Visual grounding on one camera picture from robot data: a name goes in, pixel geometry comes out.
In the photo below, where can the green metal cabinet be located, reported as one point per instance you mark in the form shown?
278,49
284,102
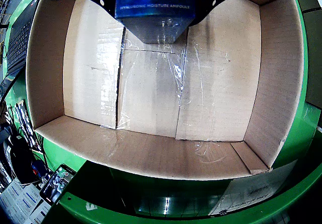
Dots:
105,212

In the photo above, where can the printed paper sheet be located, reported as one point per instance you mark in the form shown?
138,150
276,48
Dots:
17,204

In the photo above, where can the dark photo card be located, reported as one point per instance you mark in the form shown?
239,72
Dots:
25,123

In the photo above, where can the large shallow cardboard tray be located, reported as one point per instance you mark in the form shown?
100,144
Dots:
151,95

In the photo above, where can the blue Secret W box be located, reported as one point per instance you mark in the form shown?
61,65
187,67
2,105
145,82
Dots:
156,7

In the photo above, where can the blue red adapter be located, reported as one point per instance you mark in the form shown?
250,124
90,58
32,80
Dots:
37,169

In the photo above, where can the black smartphone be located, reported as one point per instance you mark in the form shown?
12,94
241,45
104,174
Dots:
56,186

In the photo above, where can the black round device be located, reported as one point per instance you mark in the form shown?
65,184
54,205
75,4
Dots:
21,163

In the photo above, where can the black laptop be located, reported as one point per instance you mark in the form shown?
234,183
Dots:
20,40

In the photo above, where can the white paper label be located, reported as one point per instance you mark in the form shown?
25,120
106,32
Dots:
254,191

